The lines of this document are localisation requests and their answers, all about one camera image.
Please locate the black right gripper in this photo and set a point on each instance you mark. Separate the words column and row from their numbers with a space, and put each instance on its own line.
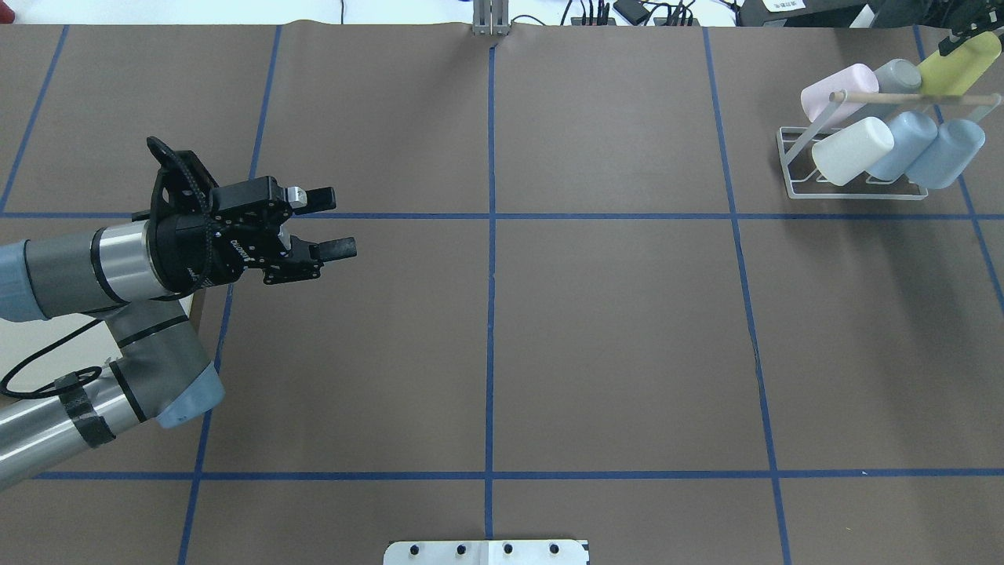
column 962, row 36

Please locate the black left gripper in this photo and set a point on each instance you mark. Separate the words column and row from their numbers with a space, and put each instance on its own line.
column 182, row 253

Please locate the yellow plastic cup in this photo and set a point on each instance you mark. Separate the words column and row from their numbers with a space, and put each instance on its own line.
column 953, row 74

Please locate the grey plastic cup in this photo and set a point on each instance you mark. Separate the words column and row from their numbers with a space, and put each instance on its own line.
column 898, row 77

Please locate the light blue plastic cup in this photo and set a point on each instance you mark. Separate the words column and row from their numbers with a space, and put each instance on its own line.
column 913, row 132

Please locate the white plastic cup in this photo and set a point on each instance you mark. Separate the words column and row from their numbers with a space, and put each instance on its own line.
column 846, row 154

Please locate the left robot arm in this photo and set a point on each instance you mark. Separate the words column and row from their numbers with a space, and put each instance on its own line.
column 138, row 357

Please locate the cream plastic tray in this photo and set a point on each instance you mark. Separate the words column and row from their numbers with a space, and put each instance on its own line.
column 95, row 347

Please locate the white wire cup rack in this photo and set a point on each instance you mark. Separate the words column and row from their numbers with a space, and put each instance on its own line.
column 794, row 143

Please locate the aluminium frame post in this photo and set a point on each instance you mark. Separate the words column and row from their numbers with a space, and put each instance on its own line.
column 491, row 18

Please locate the grey robot mount plate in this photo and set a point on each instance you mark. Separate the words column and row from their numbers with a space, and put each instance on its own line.
column 513, row 551

